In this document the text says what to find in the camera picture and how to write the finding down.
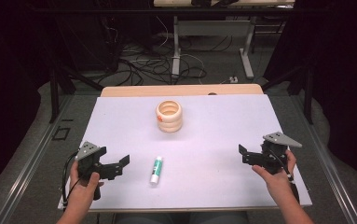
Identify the metal floor rail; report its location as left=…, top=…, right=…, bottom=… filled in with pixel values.
left=291, top=92, right=357, bottom=224
left=0, top=94, right=76, bottom=224

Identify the bundle of black floor cables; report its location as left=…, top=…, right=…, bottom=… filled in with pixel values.
left=103, top=31, right=208, bottom=87

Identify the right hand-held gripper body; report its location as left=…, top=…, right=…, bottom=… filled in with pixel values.
left=249, top=132, right=303, bottom=175

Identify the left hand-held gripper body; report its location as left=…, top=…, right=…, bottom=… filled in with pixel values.
left=75, top=141, right=121, bottom=201

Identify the person's right hand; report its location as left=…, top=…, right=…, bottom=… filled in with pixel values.
left=252, top=148, right=298, bottom=201

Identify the dark curtain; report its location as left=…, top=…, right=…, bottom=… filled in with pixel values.
left=263, top=0, right=357, bottom=178
left=0, top=0, right=59, bottom=200

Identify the light wooden table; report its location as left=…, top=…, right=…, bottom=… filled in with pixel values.
left=100, top=83, right=265, bottom=98

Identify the white and green glue stick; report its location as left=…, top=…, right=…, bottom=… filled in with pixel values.
left=149, top=155, right=164, bottom=186

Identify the black floor hatch frame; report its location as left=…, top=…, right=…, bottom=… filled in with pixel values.
left=51, top=125, right=72, bottom=142

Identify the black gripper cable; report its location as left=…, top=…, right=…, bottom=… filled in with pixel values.
left=268, top=148, right=301, bottom=204
left=61, top=150, right=79, bottom=210

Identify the black metal stand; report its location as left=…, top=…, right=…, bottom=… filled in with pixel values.
left=260, top=63, right=315, bottom=126
left=48, top=60, right=105, bottom=124

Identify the white metal desk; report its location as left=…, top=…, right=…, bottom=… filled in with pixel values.
left=153, top=0, right=295, bottom=80

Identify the person's left hand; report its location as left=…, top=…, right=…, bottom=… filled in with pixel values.
left=69, top=160, right=104, bottom=213

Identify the white table mat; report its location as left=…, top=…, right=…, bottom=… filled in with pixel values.
left=57, top=94, right=313, bottom=213

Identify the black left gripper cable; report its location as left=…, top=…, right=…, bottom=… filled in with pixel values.
left=61, top=150, right=79, bottom=210

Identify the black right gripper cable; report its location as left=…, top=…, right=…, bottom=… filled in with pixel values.
left=268, top=148, right=301, bottom=204

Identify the beige ringed pen holder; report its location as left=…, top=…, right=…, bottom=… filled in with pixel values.
left=155, top=99, right=184, bottom=133

